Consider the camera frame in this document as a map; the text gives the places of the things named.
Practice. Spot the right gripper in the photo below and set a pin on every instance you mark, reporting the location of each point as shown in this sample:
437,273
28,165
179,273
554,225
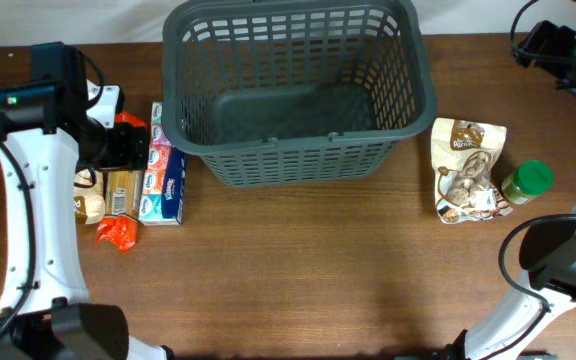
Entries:
559,39

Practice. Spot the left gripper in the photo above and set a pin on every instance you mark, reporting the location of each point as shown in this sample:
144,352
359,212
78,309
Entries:
134,140

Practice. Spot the orange spaghetti packet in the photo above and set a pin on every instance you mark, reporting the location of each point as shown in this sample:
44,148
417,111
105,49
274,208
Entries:
124,188

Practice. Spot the white brown rice pouch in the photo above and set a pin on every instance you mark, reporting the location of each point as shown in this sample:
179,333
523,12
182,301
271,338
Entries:
89,202

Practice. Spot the Kleenex tissue multipack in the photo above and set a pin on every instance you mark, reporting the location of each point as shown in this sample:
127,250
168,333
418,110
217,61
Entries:
164,180

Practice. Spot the green lidded jar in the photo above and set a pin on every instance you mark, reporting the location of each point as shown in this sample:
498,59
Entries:
527,182

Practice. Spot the grey plastic shopping basket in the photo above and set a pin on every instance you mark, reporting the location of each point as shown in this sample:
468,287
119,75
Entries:
282,92

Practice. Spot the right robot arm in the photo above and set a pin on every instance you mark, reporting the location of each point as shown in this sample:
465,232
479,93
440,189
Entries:
538,257

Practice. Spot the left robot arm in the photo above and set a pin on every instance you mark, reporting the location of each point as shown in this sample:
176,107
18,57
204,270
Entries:
51,128

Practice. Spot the white brown mushroom pouch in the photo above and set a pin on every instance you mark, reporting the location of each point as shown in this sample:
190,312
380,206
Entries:
463,154

